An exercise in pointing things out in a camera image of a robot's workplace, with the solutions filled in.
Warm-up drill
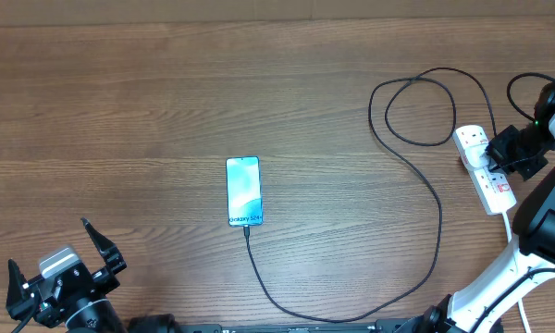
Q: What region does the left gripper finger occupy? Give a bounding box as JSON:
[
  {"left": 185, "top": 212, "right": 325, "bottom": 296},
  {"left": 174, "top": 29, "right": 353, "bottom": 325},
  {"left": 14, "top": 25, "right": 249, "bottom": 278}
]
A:
[
  {"left": 80, "top": 217, "right": 127, "bottom": 275},
  {"left": 6, "top": 259, "right": 40, "bottom": 321}
]

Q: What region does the black USB charging cable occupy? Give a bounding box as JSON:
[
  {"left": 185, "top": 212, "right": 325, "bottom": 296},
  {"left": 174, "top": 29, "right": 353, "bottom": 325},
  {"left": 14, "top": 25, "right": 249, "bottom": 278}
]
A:
[{"left": 242, "top": 67, "right": 499, "bottom": 324}]

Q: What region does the blue screen Galaxy smartphone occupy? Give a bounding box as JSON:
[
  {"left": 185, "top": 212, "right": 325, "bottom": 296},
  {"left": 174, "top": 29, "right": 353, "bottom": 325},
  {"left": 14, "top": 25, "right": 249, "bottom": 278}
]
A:
[{"left": 226, "top": 156, "right": 264, "bottom": 227}]

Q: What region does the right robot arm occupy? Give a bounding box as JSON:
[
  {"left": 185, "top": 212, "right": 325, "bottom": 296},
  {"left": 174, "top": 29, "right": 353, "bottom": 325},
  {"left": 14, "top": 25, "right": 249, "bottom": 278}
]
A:
[{"left": 398, "top": 78, "right": 555, "bottom": 332}]

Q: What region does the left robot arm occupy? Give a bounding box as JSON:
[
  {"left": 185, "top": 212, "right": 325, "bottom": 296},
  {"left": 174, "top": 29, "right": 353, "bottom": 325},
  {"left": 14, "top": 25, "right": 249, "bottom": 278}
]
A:
[{"left": 6, "top": 218, "right": 179, "bottom": 333}]

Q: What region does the white charger plug adapter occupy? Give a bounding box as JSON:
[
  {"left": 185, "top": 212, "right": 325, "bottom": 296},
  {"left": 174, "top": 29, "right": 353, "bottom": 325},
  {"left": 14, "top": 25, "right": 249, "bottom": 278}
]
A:
[{"left": 461, "top": 143, "right": 489, "bottom": 170}]

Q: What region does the white power extension strip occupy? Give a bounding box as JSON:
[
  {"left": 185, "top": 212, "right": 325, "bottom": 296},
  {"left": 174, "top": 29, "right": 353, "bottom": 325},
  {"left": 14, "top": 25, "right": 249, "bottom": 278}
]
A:
[{"left": 452, "top": 125, "right": 516, "bottom": 216}]

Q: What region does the white power strip cord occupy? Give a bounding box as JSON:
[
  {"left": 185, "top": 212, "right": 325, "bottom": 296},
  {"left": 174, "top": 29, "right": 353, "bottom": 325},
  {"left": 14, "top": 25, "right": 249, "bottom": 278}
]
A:
[{"left": 501, "top": 211, "right": 532, "bottom": 333}]

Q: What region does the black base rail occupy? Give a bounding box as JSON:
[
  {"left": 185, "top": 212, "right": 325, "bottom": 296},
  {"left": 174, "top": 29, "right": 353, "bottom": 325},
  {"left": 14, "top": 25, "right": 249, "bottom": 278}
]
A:
[{"left": 129, "top": 314, "right": 505, "bottom": 333}]

